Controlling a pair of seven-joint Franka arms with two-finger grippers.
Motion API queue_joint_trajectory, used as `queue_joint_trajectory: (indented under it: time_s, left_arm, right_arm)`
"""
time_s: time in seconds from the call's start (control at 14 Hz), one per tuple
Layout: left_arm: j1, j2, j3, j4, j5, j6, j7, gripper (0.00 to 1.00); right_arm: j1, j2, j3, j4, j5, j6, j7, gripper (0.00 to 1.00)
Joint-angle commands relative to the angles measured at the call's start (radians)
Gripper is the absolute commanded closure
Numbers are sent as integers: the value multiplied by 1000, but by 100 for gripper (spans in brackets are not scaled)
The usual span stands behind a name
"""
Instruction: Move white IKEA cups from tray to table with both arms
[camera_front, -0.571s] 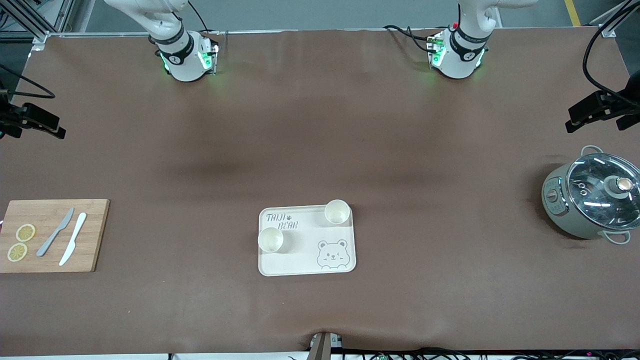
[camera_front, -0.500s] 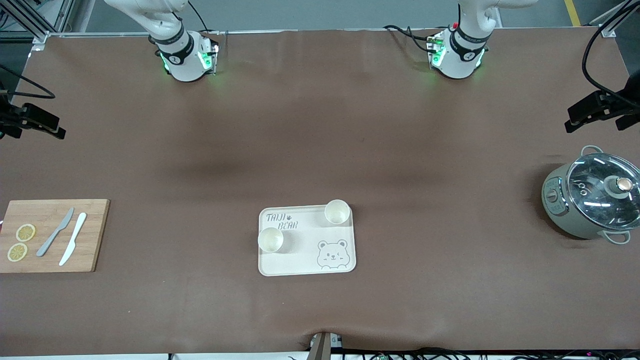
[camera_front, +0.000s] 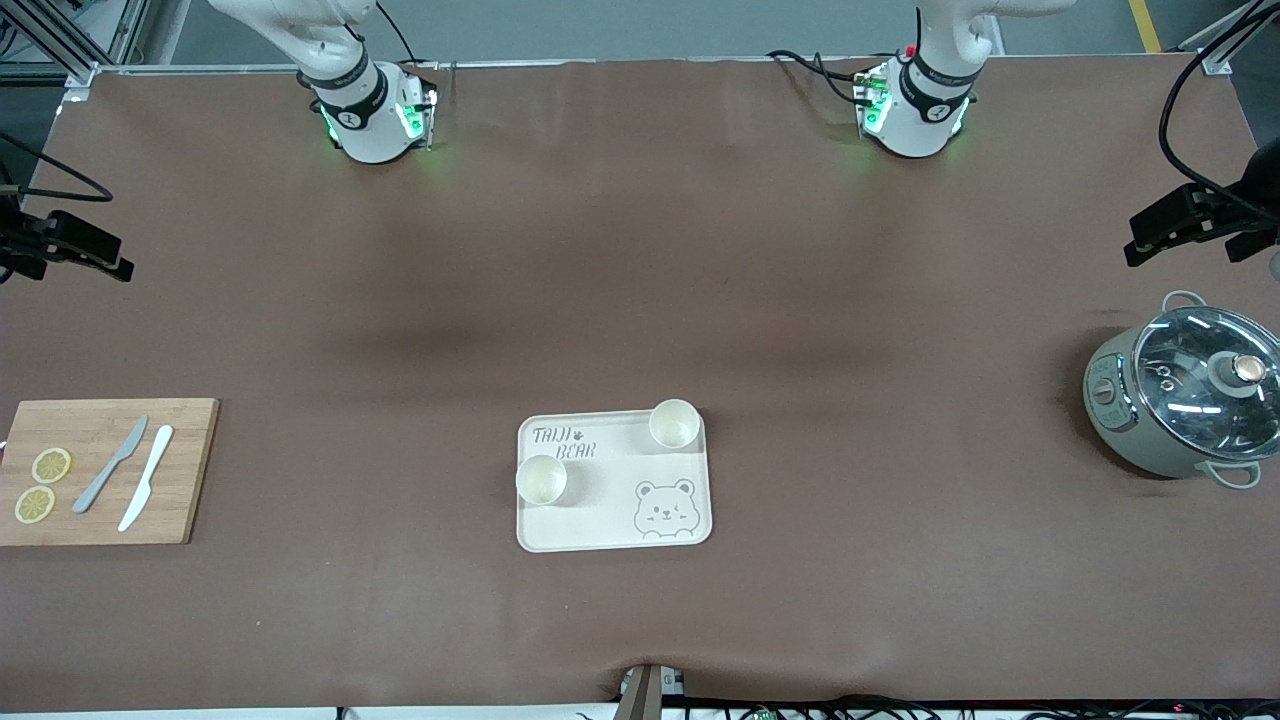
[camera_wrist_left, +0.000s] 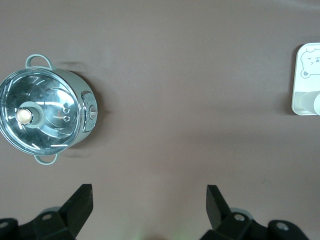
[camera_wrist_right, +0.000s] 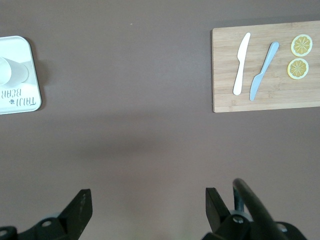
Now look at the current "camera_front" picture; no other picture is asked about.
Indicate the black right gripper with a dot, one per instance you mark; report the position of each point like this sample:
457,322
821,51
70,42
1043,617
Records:
22,240

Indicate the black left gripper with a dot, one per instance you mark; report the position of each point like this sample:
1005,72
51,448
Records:
1238,212

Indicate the white IKEA cup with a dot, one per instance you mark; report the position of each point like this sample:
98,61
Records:
541,480
674,424

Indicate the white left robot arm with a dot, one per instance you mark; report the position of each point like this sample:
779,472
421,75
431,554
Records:
915,125

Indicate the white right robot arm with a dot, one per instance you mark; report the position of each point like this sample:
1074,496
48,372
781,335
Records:
370,130

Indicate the grey-green electric cooking pot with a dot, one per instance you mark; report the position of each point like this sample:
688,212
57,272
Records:
1115,400

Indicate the grey plastic knife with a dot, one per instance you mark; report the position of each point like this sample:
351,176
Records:
110,465

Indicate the yellow lemon slice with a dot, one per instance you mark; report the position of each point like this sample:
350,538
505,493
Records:
35,505
51,465

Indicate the white plastic knife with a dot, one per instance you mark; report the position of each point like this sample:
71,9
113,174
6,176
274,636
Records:
150,470

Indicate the bamboo cutting board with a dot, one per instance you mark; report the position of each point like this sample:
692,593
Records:
185,480

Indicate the brown table cover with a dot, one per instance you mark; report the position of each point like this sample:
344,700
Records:
640,250

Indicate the cream bear print tray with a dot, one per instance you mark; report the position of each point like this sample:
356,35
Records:
610,510

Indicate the aluminium frame profile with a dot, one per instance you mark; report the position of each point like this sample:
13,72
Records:
1215,62
50,35

